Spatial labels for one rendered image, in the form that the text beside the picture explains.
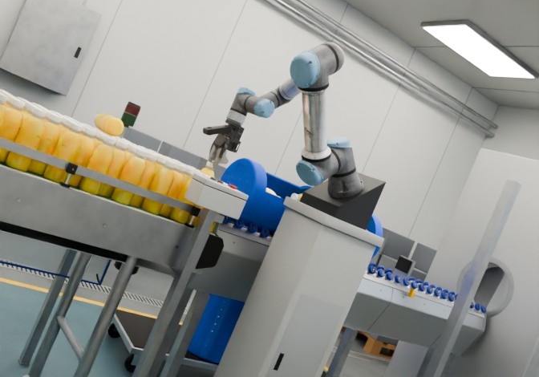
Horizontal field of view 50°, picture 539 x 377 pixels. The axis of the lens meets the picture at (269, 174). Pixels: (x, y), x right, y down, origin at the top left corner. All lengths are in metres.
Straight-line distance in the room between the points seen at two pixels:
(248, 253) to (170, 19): 3.82
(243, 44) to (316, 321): 4.32
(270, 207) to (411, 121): 5.26
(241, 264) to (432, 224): 5.91
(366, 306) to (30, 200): 1.84
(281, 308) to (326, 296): 0.19
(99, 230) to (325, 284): 0.89
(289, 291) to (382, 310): 1.05
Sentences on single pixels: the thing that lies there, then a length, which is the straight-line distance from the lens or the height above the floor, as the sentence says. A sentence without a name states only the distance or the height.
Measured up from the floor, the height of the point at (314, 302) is 0.81.
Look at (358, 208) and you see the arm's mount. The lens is 2.37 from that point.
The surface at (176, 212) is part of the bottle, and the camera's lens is 2.22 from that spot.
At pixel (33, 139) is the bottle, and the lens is 1.98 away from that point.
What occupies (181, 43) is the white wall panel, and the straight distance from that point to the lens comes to 6.00.
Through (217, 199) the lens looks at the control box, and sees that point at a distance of 2.10.
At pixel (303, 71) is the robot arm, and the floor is 1.58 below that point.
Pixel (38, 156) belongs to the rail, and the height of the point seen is 0.97.
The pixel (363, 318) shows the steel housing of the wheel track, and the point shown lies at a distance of 3.19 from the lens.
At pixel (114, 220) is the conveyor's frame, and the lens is 2.09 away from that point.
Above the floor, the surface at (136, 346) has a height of 0.15.
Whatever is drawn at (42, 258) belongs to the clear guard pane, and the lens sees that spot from 2.61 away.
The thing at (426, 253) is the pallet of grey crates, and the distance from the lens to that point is 6.29.
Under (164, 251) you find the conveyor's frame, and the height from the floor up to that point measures 0.78.
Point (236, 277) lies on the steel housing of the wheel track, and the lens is 2.56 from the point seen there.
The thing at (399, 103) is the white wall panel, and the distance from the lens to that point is 7.45.
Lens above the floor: 1.19
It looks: level
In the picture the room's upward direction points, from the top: 23 degrees clockwise
